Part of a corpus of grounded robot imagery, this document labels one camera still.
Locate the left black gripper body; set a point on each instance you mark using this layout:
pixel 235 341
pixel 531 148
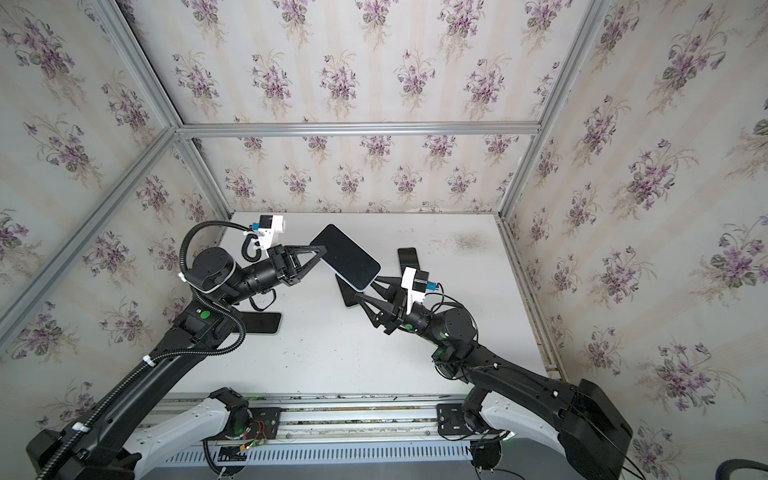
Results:
pixel 281 266

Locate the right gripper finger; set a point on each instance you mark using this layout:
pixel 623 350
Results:
pixel 380 313
pixel 387 286

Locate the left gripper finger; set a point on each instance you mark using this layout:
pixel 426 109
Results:
pixel 300 268
pixel 294 252

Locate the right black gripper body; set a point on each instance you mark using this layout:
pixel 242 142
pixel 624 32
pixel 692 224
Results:
pixel 395 312

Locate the phone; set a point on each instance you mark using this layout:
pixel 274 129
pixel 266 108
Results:
pixel 262 323
pixel 346 258
pixel 348 294
pixel 408 258

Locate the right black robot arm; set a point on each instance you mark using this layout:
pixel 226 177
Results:
pixel 577 420

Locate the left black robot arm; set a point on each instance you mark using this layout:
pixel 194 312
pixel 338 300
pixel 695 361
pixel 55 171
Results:
pixel 95 444

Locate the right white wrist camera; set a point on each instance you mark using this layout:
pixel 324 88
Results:
pixel 416 283

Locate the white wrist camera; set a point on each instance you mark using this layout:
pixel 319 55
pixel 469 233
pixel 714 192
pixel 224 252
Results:
pixel 261 235
pixel 416 283

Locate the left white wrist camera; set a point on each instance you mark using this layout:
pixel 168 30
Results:
pixel 261 235

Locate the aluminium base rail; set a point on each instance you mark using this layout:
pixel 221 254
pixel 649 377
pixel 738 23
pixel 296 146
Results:
pixel 372 417

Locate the aluminium cage frame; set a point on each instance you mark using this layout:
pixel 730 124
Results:
pixel 181 135

